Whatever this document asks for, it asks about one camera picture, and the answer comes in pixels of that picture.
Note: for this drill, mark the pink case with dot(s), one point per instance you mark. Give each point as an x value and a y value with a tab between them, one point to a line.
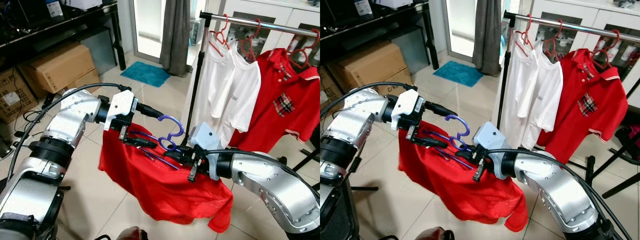
629	135

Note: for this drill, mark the flat white box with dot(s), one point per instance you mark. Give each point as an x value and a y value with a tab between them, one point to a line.
400	3
82	4

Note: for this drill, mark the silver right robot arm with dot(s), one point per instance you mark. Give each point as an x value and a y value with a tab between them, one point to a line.
550	180
270	180

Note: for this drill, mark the black desk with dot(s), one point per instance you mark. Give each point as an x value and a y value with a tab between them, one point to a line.
50	25
370	22

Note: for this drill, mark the white box with blue label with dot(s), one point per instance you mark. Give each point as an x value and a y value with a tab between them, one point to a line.
363	6
54	7

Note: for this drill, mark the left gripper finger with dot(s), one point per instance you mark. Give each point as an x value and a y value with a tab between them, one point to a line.
142	142
434	143
151	112
441	111

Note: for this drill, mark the red polo with plaid pocket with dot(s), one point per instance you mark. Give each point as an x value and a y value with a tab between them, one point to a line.
600	85
295	82

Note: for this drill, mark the large brown cardboard box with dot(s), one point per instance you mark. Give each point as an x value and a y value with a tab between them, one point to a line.
60	67
372	65

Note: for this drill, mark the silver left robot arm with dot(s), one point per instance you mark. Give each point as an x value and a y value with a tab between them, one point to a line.
75	115
360	107

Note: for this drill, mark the teal floor mat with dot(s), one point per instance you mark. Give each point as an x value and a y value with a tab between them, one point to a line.
457	73
145	74

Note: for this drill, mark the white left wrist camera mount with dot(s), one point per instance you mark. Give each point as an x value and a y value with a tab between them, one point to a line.
120	105
407	105

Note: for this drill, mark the purple plastic clothes hanger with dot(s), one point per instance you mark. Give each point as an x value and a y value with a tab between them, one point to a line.
181	125
467	125

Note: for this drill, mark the glass balcony door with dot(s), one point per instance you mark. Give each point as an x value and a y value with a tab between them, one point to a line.
147	25
460	25

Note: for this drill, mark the white glass door cabinet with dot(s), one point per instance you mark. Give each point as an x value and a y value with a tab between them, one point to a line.
295	15
575	12

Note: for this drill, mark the red clothes hanger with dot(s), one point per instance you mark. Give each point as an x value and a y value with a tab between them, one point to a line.
246	50
300	57
216	45
550	50
521	44
602	59

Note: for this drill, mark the grey metal case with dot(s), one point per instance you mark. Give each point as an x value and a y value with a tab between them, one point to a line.
412	50
100	50

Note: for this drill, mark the small labelled cardboard box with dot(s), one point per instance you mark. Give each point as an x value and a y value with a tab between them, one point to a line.
15	97
330	87

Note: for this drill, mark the grey curtain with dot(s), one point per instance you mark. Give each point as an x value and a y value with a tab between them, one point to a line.
175	35
487	35

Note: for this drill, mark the red knit shirt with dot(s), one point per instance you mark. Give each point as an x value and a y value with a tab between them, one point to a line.
160	195
455	195

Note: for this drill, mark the white t-shirt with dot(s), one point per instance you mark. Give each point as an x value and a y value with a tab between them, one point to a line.
547	95
517	85
212	85
245	90

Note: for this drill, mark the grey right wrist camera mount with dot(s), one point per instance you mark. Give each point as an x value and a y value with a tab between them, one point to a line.
205	135
492	135

